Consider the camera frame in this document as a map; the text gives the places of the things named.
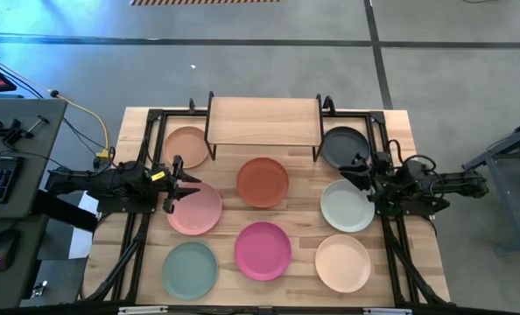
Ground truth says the pale grey plate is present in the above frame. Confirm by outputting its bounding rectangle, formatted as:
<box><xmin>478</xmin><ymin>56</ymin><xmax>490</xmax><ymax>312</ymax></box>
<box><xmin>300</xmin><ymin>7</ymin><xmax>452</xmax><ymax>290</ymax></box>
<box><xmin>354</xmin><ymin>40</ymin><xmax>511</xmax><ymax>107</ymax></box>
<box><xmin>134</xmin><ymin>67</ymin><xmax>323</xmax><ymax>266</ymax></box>
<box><xmin>320</xmin><ymin>178</ymin><xmax>376</xmax><ymax>234</ymax></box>

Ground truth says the black flat strap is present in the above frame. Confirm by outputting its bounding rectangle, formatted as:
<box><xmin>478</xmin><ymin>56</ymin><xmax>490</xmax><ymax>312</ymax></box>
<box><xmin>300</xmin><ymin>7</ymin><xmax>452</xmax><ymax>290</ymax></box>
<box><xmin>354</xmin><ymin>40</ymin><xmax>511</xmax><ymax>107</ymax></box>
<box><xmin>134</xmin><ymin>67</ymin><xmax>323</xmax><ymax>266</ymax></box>
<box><xmin>31</xmin><ymin>188</ymin><xmax>100</xmax><ymax>233</ymax></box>

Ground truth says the cream peach plate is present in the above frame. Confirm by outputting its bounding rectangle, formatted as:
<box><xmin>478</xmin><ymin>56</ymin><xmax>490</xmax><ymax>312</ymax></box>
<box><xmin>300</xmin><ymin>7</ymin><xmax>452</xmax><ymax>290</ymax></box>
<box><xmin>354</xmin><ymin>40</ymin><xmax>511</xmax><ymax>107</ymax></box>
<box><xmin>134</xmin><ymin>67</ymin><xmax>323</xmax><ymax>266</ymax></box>
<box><xmin>314</xmin><ymin>234</ymin><xmax>372</xmax><ymax>294</ymax></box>

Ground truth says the black computer mouse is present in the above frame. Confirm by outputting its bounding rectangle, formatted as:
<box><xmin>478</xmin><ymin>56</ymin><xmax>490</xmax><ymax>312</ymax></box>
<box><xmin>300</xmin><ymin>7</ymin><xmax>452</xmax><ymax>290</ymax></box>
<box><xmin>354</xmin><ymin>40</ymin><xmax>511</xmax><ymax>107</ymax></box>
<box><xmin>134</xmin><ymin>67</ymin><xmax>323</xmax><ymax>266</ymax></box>
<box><xmin>0</xmin><ymin>227</ymin><xmax>22</xmax><ymax>274</ymax></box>

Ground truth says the silver metal bracket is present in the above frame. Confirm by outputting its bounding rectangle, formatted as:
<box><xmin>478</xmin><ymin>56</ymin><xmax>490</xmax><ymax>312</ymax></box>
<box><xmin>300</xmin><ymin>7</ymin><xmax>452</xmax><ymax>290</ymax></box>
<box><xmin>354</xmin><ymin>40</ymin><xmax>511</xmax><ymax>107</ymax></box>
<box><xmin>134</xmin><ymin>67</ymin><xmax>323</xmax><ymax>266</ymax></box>
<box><xmin>117</xmin><ymin>305</ymin><xmax>169</xmax><ymax>315</ymax></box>
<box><xmin>362</xmin><ymin>307</ymin><xmax>413</xmax><ymax>315</ymax></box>

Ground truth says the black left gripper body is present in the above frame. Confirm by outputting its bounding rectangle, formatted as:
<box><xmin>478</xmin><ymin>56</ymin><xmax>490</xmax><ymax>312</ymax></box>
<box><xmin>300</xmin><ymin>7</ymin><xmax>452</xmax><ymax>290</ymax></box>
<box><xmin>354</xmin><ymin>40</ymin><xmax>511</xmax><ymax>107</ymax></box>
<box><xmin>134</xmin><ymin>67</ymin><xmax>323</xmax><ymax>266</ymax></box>
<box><xmin>148</xmin><ymin>155</ymin><xmax>185</xmax><ymax>215</ymax></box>

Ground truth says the white paper sheet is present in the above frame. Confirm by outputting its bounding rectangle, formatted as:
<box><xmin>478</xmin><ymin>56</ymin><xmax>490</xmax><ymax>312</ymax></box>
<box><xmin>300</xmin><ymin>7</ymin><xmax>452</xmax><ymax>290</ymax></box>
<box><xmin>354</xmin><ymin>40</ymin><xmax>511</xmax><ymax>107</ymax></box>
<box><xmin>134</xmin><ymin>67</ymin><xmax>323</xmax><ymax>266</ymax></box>
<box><xmin>68</xmin><ymin>191</ymin><xmax>100</xmax><ymax>261</ymax></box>

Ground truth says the tan brown plate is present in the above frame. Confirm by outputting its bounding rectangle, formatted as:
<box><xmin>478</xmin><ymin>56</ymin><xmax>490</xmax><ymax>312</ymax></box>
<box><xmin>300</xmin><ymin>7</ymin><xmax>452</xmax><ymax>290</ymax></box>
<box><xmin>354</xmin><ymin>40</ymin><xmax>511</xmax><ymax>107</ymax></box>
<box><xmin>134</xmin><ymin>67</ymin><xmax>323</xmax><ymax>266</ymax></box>
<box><xmin>163</xmin><ymin>125</ymin><xmax>210</xmax><ymax>170</ymax></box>

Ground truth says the black desk clamp tool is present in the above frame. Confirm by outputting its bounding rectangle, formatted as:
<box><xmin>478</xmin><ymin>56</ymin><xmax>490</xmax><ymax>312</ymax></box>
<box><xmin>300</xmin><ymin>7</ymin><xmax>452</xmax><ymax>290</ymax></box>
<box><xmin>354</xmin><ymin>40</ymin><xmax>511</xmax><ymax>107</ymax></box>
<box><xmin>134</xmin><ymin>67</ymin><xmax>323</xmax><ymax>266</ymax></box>
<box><xmin>0</xmin><ymin>114</ymin><xmax>51</xmax><ymax>149</ymax></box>

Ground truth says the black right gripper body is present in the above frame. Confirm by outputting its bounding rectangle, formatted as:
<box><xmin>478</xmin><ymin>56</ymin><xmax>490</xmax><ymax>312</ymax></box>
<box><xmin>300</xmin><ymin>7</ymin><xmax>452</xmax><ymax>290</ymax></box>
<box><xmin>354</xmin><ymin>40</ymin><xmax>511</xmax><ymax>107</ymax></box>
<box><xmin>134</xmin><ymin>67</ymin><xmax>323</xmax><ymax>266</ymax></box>
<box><xmin>367</xmin><ymin>150</ymin><xmax>395</xmax><ymax>204</ymax></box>

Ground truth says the black dish rack frame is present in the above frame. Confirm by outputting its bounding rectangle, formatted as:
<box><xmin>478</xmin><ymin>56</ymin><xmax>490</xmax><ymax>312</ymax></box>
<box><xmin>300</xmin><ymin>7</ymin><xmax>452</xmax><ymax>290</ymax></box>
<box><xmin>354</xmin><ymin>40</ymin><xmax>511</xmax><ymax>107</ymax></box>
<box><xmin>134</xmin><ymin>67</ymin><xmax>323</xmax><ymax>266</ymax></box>
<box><xmin>74</xmin><ymin>108</ymin><xmax>452</xmax><ymax>307</ymax></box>

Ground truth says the yellow cable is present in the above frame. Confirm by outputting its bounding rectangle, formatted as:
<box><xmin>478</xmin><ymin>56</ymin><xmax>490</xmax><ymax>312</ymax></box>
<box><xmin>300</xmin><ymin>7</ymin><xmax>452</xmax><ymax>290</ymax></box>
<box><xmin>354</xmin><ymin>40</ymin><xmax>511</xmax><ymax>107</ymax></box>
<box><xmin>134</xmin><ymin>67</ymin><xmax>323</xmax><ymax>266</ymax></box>
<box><xmin>0</xmin><ymin>50</ymin><xmax>112</xmax><ymax>159</ymax></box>

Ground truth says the terracotta orange plate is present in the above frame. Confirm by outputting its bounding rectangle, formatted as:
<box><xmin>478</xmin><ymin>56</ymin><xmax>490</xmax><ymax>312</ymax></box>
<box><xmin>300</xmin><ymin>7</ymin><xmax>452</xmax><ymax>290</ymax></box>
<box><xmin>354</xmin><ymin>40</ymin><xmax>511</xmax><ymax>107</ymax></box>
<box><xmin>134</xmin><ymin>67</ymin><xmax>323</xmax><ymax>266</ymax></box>
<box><xmin>235</xmin><ymin>157</ymin><xmax>290</xmax><ymax>209</ymax></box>

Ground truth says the light pink plate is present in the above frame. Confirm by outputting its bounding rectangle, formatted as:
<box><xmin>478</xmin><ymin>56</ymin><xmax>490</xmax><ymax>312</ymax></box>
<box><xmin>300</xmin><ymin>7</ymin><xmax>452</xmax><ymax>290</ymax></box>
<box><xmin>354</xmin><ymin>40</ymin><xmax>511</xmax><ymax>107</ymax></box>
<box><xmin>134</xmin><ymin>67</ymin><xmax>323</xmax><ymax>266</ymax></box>
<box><xmin>166</xmin><ymin>181</ymin><xmax>223</xmax><ymax>236</ymax></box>

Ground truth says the grey side desk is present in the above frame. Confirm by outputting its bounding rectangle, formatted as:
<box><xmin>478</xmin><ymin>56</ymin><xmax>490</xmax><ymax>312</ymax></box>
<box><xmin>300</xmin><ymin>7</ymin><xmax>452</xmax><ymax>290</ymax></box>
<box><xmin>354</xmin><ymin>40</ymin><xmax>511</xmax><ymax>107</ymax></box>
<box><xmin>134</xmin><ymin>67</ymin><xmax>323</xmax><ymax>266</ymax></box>
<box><xmin>0</xmin><ymin>98</ymin><xmax>68</xmax><ymax>312</ymax></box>

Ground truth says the dark grey plate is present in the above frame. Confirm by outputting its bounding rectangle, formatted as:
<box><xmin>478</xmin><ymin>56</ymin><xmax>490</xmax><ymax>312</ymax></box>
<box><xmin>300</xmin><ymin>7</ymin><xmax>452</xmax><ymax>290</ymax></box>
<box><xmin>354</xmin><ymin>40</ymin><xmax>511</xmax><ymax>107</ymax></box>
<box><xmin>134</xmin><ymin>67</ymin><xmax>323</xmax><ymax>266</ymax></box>
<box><xmin>320</xmin><ymin>126</ymin><xmax>371</xmax><ymax>170</ymax></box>

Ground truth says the magenta plate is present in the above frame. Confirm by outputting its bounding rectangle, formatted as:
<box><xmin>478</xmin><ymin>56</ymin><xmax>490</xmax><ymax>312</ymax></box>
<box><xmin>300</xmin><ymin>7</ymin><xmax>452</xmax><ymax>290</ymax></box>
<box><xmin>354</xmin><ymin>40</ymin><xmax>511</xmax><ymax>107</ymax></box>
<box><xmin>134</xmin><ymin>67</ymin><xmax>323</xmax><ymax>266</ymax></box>
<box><xmin>234</xmin><ymin>220</ymin><xmax>292</xmax><ymax>282</ymax></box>

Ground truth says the small silver clip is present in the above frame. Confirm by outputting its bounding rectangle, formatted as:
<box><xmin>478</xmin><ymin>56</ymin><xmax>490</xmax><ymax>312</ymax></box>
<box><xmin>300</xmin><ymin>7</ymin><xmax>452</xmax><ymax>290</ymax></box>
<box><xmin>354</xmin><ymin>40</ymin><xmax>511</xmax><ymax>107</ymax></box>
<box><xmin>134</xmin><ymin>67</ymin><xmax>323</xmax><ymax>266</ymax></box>
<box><xmin>31</xmin><ymin>279</ymin><xmax>49</xmax><ymax>299</ymax></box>

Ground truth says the sage green plate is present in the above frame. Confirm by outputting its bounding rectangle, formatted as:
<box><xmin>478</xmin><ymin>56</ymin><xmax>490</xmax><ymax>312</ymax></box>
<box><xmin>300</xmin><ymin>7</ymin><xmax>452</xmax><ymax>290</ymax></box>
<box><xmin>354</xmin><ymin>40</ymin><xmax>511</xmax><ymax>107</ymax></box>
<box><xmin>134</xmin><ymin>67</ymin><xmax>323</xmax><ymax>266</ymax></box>
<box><xmin>161</xmin><ymin>241</ymin><xmax>220</xmax><ymax>302</ymax></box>

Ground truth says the wooden shelf with black frame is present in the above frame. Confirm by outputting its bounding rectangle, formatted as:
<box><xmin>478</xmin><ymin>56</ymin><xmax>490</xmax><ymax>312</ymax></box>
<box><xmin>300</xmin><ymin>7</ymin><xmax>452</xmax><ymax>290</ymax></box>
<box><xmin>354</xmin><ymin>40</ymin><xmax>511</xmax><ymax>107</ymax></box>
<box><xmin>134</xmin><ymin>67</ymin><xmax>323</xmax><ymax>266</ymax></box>
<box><xmin>204</xmin><ymin>90</ymin><xmax>326</xmax><ymax>163</ymax></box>

